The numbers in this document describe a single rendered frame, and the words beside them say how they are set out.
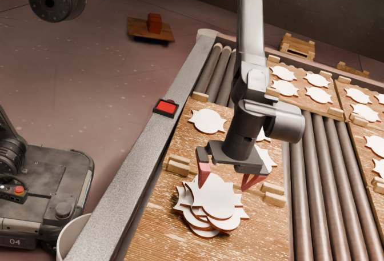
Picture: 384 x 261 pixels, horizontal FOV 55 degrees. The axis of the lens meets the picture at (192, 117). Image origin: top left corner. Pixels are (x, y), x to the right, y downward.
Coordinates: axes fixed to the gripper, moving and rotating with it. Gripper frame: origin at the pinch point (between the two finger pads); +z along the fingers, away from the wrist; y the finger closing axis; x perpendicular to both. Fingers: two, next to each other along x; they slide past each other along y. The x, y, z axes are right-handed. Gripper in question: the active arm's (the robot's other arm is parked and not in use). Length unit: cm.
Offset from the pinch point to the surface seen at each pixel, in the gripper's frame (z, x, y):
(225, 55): 13, 109, 32
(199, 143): 13.5, 33.0, 4.8
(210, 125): 12.2, 42.1, 10.0
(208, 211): 8.6, 0.8, -0.4
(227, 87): 14, 76, 25
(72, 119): 105, 173, -39
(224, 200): 8.4, 4.4, 4.4
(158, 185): 14.3, 13.8, -9.4
